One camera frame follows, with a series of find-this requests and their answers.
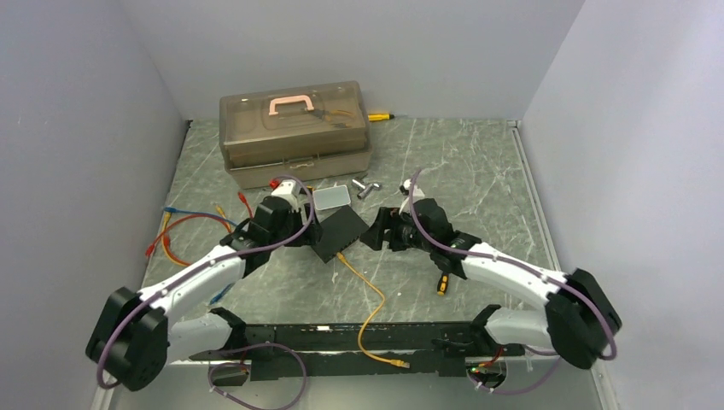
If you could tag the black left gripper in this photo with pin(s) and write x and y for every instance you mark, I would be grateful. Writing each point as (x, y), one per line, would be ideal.
(309, 235)

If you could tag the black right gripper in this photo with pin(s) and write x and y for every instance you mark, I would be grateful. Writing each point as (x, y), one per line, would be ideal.
(373, 237)

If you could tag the black network switch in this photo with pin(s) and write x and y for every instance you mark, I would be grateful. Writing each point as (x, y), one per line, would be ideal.
(339, 231)

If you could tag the small white switch box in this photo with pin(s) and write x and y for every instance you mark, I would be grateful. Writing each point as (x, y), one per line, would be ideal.
(331, 197)

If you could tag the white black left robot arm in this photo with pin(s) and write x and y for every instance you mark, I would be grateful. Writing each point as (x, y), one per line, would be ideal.
(138, 332)

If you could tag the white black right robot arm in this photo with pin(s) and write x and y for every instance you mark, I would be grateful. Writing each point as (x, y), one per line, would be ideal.
(568, 313)

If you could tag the chrome socket adapter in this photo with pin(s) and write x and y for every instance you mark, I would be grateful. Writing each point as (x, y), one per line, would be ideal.
(364, 189)

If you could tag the black orange stubby screwdriver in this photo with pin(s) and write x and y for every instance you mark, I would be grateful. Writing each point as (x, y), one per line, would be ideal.
(442, 285)

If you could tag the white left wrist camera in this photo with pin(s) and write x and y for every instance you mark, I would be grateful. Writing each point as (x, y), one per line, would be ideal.
(291, 191)

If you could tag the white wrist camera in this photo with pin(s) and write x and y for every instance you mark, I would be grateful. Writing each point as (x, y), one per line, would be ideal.
(411, 195)
(291, 191)

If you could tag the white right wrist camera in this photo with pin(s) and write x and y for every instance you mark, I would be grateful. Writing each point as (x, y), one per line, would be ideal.
(411, 195)

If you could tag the brown translucent toolbox pink handle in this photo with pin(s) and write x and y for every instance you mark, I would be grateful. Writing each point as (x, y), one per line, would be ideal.
(311, 132)

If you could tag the yellow handled screwdriver by wall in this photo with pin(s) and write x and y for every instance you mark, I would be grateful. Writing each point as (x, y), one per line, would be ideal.
(380, 117)

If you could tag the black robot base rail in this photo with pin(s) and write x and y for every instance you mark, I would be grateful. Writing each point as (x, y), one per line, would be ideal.
(441, 348)

